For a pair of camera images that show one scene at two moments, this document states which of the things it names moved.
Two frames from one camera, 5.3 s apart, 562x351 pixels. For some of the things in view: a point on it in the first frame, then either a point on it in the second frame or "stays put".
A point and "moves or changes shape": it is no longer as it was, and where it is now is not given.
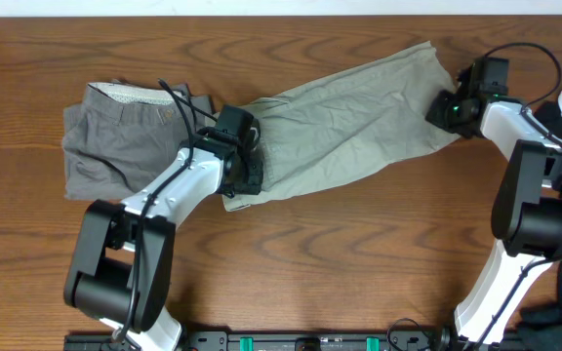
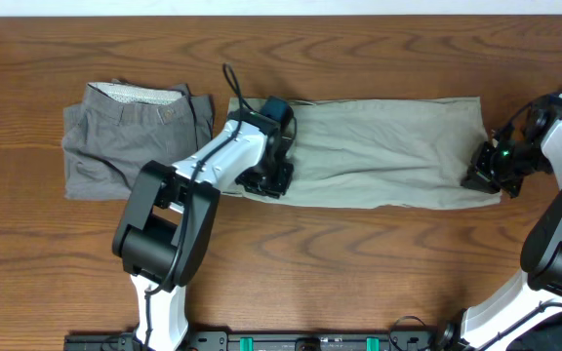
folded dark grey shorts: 124,135 stays put
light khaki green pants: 348,121 moves or changes shape
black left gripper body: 248,179 to 272,180
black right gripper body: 448,113 to 507,169
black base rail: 290,340 stays put
